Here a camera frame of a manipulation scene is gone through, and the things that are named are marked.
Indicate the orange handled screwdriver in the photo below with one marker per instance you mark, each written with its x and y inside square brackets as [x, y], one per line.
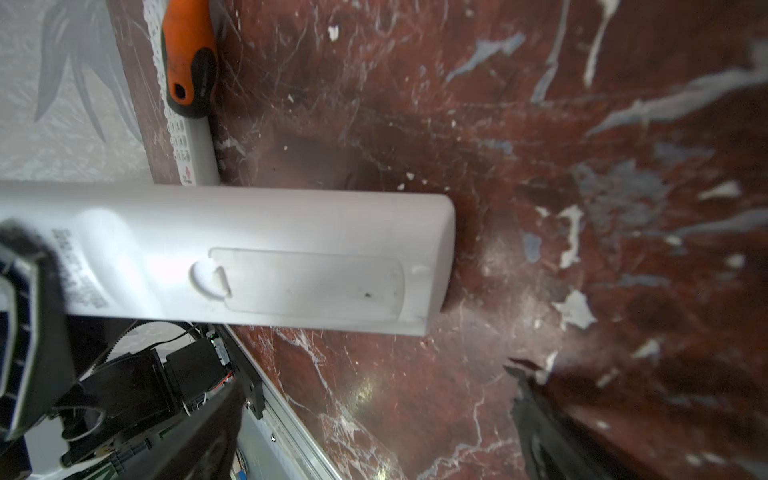
[190, 57]

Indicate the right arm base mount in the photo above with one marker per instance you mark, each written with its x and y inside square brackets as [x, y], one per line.
[153, 377]

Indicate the white battery cover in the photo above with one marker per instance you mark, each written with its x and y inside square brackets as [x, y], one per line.
[308, 285]

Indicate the aluminium front rail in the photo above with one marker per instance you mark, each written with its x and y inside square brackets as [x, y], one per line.
[294, 443]

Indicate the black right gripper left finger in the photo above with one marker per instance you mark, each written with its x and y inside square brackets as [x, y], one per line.
[201, 447]

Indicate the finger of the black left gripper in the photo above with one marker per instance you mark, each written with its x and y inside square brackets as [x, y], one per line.
[36, 364]

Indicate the plain white remote control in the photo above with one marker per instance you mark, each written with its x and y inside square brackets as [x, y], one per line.
[143, 251]

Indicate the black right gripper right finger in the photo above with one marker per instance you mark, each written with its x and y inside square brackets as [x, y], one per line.
[553, 444]

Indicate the white remote with coloured buttons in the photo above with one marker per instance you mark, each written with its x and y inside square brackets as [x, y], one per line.
[191, 139]

